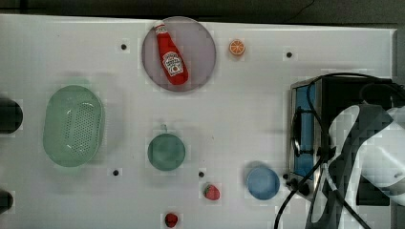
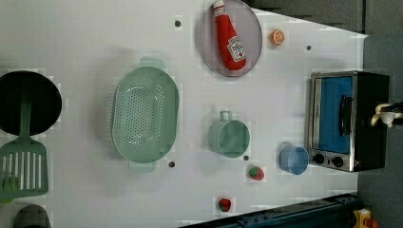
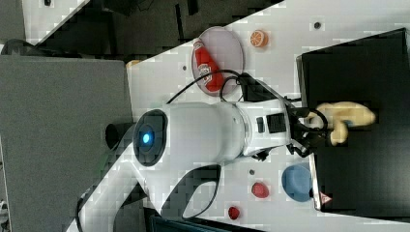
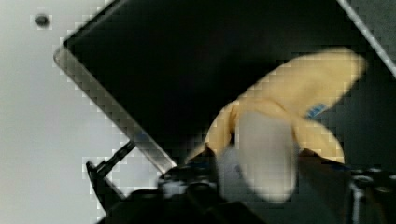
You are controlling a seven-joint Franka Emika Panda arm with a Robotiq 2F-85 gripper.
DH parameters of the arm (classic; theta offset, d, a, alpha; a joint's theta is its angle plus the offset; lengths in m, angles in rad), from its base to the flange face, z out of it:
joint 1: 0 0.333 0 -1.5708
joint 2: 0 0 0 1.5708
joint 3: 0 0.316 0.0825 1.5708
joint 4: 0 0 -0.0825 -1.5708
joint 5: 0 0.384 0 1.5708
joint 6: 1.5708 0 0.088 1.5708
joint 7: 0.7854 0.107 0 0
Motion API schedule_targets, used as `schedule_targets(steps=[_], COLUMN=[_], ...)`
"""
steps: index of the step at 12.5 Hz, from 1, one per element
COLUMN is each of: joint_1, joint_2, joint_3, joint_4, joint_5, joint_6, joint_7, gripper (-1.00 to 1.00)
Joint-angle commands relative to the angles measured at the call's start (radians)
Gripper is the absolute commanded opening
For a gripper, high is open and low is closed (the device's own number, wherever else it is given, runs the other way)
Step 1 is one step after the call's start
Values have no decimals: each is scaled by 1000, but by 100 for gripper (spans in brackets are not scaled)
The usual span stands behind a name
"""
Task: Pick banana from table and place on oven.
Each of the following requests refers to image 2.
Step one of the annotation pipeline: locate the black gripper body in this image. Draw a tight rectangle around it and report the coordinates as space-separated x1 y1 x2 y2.
388 102 403 124

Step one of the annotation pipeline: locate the yellow plush peeled banana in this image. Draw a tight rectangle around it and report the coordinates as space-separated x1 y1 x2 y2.
371 104 401 127

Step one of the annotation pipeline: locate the blue plastic cup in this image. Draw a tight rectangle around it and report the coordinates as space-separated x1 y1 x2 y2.
279 144 309 175

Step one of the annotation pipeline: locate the yellow red toy object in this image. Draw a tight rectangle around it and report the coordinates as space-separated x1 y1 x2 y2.
354 209 379 228

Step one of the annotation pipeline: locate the orange slice toy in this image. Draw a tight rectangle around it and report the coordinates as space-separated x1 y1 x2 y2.
269 29 285 46

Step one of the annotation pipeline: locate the green plastic mug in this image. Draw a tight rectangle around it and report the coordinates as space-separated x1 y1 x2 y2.
207 111 251 159

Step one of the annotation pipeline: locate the grey round plate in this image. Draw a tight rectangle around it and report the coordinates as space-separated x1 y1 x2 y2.
197 0 262 77

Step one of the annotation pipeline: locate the red plush ketchup bottle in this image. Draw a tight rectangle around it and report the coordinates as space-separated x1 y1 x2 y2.
213 0 246 70

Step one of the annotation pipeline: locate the small red strawberry toy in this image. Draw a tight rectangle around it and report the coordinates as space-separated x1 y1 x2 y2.
219 198 232 212

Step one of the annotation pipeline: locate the green plastic colander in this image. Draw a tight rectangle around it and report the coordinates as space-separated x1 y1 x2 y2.
111 56 180 173

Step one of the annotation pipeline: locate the black round pan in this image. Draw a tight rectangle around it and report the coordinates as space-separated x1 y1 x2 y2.
0 70 63 136

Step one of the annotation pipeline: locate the green slotted spatula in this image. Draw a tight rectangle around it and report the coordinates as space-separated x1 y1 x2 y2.
0 98 48 200

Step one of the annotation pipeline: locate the dark grey round object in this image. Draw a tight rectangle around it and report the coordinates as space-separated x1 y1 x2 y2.
12 204 51 228

